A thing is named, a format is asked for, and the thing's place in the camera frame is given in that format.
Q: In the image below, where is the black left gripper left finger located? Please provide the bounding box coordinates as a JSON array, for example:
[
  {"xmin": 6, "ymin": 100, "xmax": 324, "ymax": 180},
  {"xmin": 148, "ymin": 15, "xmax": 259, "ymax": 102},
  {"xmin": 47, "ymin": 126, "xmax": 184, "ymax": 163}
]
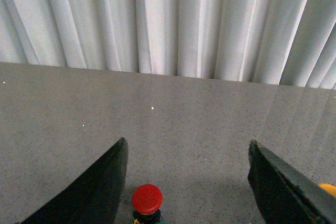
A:
[{"xmin": 23, "ymin": 137, "xmax": 128, "ymax": 223}]

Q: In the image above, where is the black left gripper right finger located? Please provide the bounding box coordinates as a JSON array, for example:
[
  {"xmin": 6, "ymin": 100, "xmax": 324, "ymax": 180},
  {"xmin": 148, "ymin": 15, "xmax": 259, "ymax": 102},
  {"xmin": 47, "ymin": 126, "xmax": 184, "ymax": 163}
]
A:
[{"xmin": 248, "ymin": 140, "xmax": 335, "ymax": 223}]

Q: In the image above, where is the red mushroom push button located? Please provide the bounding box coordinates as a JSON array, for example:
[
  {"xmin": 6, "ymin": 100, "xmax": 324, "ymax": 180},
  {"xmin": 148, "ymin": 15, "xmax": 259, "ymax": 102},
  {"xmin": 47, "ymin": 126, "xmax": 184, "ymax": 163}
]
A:
[{"xmin": 131, "ymin": 184, "xmax": 164, "ymax": 223}]

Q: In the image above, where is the white pleated curtain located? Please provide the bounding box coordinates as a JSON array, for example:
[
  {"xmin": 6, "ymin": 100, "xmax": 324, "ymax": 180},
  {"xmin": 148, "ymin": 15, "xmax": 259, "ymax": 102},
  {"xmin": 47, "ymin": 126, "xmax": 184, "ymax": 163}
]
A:
[{"xmin": 1, "ymin": 0, "xmax": 335, "ymax": 89}]

